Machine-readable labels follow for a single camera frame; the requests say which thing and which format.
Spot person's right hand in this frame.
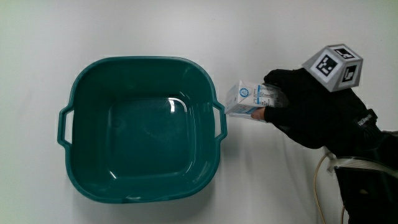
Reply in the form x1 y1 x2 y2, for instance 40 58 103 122
251 44 383 156

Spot green plastic basin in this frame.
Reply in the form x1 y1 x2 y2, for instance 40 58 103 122
57 55 228 204

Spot beige cable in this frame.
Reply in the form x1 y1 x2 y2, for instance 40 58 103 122
313 153 346 224

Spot white milk carton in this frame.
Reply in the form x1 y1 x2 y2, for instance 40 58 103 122
224 80 289 122

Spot white desk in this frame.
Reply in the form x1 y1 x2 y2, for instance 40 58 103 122
0 0 398 224

